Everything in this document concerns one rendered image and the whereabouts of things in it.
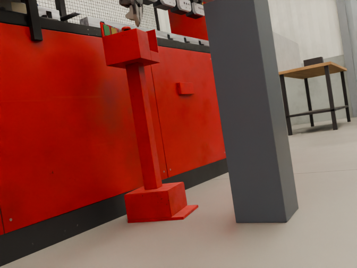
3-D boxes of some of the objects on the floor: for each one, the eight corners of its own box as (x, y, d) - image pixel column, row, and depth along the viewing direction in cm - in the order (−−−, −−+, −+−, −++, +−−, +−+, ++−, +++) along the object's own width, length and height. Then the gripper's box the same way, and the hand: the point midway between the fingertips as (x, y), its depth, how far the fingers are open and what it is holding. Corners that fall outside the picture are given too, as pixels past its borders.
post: (90, 192, 280) (45, -89, 276) (84, 192, 282) (40, -86, 279) (94, 190, 284) (51, -86, 280) (90, 190, 287) (46, -83, 283)
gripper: (125, -17, 178) (129, 30, 179) (116, -23, 169) (119, 26, 170) (143, -21, 175) (146, 27, 176) (134, -27, 166) (137, 24, 167)
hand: (138, 23), depth 172 cm, fingers closed
